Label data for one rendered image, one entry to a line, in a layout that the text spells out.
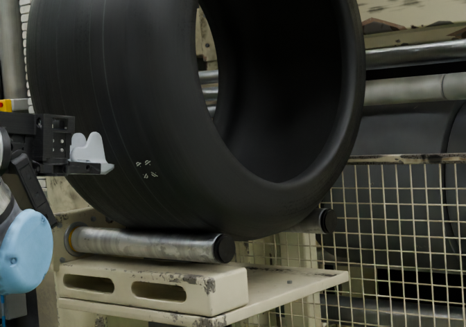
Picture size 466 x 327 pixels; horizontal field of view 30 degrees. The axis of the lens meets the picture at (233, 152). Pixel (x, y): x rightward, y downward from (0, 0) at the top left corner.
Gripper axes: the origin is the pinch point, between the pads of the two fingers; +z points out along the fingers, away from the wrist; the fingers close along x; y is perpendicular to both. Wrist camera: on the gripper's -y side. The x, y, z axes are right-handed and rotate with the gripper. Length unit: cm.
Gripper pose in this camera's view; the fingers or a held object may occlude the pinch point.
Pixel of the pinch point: (105, 171)
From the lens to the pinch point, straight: 126.8
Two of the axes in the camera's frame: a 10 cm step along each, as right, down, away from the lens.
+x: -7.6, 0.2, 6.5
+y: 0.1, -10.0, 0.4
